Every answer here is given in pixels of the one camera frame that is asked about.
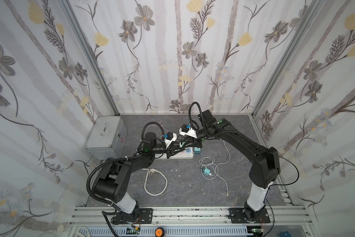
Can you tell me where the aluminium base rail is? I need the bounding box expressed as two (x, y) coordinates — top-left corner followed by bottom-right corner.
(67, 205), (313, 227)

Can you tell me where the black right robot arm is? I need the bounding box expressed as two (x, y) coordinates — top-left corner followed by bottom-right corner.
(188, 102), (283, 223)

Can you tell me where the grey metal first-aid box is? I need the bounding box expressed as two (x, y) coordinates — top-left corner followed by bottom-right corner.
(84, 116), (127, 160)

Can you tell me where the white slotted cable duct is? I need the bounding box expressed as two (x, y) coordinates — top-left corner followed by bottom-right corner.
(75, 226), (253, 237)

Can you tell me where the orange emergency button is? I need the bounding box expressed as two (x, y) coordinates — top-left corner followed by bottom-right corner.
(155, 227), (166, 237)

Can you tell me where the white charging cable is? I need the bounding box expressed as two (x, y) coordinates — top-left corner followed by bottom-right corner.
(199, 139), (231, 198)

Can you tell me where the teal charger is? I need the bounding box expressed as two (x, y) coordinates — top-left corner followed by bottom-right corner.
(193, 147), (201, 155)
(202, 167), (212, 176)

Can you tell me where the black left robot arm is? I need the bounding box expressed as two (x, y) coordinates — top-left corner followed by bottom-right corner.
(86, 122), (181, 224)

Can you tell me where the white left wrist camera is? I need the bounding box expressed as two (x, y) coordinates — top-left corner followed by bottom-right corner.
(164, 132), (177, 148)

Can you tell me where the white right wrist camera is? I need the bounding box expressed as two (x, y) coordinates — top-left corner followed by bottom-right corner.
(179, 124), (197, 138)

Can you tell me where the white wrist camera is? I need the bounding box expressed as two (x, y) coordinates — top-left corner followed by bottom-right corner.
(179, 124), (197, 138)
(164, 132), (177, 148)

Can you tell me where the teal charger on white cable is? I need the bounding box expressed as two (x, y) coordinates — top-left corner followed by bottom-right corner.
(202, 167), (212, 176)

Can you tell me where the white colourful power strip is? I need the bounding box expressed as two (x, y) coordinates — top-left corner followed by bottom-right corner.
(155, 148), (194, 160)

